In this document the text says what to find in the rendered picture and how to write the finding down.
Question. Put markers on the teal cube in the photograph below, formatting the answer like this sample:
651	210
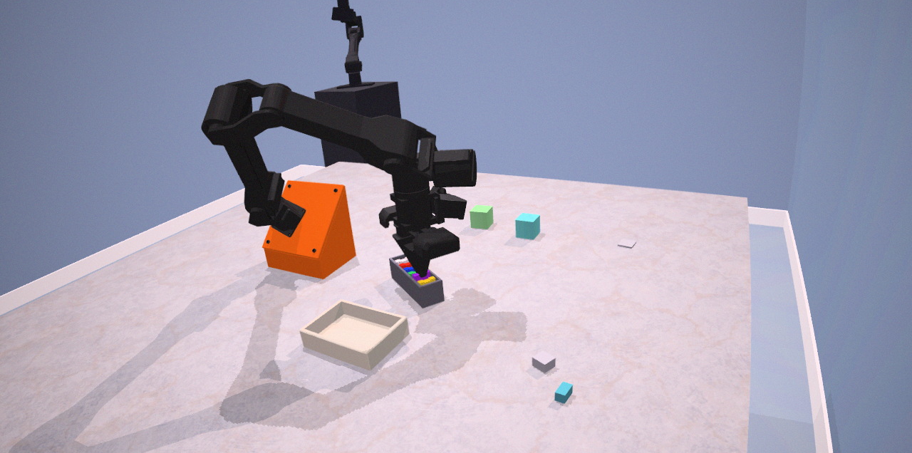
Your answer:
527	226

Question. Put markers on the light green cube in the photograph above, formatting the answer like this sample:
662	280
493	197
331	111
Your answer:
481	217

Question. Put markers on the small cyan block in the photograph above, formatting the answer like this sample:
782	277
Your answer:
563	392

